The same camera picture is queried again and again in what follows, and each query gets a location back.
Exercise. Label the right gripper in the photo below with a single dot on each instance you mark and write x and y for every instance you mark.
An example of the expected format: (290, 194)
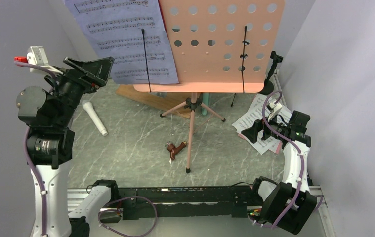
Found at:
(252, 133)

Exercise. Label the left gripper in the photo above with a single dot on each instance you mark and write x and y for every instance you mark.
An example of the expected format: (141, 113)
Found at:
(92, 74)

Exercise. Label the pink sheet music page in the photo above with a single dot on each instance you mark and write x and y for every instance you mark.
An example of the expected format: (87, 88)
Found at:
(270, 144)

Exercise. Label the white sheet music page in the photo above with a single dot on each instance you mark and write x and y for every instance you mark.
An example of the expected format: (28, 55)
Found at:
(259, 99)
(247, 120)

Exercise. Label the white microphone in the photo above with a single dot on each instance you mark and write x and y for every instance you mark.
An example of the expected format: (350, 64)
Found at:
(88, 107)

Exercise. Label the black round-base mic stand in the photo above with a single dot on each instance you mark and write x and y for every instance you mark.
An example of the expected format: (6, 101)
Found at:
(268, 85)

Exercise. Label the pink music stand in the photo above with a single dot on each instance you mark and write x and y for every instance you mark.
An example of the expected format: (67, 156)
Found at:
(219, 46)

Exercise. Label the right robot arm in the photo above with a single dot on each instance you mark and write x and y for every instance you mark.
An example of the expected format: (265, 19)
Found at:
(287, 204)

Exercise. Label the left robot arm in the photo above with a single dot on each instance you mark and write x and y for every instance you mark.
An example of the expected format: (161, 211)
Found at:
(48, 147)

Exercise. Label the lavender sheet music page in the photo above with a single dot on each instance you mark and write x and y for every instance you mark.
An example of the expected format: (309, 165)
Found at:
(133, 33)

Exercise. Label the wooden board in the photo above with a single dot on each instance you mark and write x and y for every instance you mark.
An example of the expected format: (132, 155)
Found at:
(163, 103)

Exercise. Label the brown plastic faucet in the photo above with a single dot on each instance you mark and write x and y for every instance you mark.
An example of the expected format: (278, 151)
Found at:
(174, 150)

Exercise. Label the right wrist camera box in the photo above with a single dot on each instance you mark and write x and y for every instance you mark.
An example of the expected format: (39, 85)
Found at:
(274, 108)

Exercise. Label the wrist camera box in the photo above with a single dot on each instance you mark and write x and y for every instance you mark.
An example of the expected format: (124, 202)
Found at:
(37, 62)
(274, 108)

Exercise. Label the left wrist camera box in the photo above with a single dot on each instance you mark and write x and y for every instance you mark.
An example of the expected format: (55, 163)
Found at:
(37, 62)

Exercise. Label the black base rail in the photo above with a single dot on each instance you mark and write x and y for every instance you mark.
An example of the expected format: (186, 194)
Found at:
(236, 201)

